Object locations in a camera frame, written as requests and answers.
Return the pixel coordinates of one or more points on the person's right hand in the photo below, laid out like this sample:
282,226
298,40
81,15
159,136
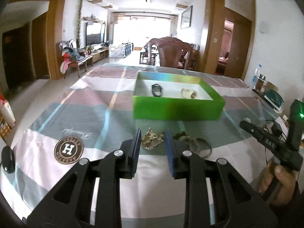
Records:
285,185

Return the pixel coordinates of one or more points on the black round device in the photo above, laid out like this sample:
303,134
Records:
7,160

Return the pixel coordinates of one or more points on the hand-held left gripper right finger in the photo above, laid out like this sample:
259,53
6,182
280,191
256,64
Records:
169,152

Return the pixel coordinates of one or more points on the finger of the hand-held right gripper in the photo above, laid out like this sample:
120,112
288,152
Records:
250,128

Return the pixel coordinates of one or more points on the green cardboard box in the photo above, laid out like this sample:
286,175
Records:
178,109

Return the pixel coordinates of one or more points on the gold jewelry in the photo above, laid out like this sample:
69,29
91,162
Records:
150,140

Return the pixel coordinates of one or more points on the framed wall picture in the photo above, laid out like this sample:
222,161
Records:
186,17

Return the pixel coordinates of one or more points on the bags on floor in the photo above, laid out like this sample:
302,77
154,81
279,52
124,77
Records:
7,118

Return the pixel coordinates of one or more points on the glass jar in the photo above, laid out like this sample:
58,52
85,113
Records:
260,83

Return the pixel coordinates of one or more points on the flat screen television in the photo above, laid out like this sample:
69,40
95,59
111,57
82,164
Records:
93,34

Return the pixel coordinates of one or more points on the wooden television cabinet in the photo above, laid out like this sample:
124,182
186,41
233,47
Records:
98,54

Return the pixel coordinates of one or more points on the pile of clothes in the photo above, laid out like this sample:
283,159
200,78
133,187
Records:
70,54

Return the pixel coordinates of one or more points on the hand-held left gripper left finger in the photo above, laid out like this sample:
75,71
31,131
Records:
135,152

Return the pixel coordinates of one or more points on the clear water bottle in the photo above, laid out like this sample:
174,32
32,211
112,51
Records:
257,73

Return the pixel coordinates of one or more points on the white playpen fence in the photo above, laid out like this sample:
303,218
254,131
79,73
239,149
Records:
121,51

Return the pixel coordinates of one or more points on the wooden armchair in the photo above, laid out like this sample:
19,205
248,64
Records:
82,60

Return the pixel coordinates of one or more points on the black charger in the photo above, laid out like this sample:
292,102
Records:
276,128

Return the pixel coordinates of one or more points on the green vine garland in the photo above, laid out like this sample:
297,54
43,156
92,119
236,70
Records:
79,19

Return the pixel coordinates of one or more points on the carved wooden chair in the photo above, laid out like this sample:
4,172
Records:
171,52

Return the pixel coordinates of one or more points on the teal box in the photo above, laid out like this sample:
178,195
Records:
273,98

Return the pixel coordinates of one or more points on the person's right forearm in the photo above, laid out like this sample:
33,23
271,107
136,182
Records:
295,211

